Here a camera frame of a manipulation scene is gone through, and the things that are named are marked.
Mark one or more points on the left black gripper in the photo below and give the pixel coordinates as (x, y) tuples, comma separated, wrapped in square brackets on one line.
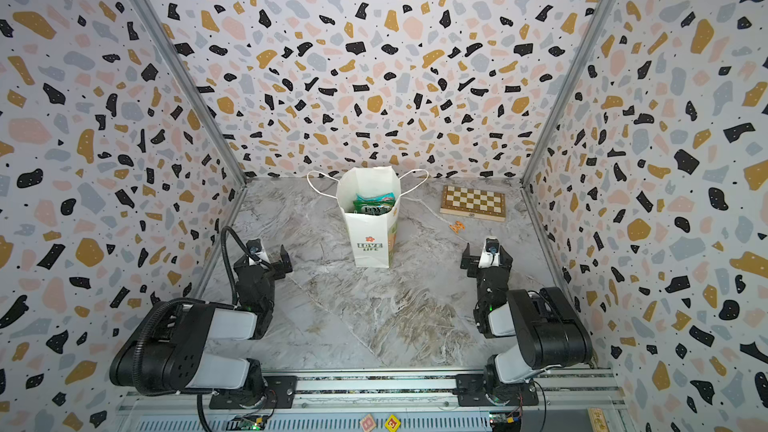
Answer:
[(274, 264)]

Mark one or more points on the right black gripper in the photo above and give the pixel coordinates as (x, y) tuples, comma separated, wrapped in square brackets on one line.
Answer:
[(474, 261)]

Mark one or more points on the teal mint candy packet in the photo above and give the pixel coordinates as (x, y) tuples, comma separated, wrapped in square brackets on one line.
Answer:
[(376, 205)]

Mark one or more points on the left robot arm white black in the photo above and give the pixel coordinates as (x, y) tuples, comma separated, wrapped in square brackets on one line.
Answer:
[(166, 354)]

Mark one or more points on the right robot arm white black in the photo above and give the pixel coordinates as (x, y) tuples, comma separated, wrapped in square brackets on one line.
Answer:
[(548, 333)]

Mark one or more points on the small orange plastic clip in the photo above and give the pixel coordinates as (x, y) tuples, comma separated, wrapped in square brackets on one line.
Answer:
[(457, 227)]

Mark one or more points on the wooden folding chess board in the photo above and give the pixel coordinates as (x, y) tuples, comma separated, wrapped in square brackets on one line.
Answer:
[(473, 203)]

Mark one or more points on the pink letter block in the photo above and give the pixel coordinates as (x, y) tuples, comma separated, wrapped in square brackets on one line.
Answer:
[(368, 423)]

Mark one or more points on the yellow number block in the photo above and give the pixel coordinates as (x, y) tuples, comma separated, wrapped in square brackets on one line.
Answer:
[(392, 424)]

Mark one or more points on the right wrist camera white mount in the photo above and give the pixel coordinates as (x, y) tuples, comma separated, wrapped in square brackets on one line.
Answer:
[(491, 254)]

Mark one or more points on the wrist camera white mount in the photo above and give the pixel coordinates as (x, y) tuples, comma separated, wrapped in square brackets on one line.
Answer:
[(256, 251), (491, 254)]

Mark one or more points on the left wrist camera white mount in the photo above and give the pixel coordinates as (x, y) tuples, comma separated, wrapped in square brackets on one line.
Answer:
[(256, 251)]

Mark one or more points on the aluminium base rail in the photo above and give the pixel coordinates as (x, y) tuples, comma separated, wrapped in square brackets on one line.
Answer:
[(423, 399)]

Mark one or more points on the wooden block on rail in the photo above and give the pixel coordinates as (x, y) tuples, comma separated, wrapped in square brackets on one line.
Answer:
[(598, 420)]

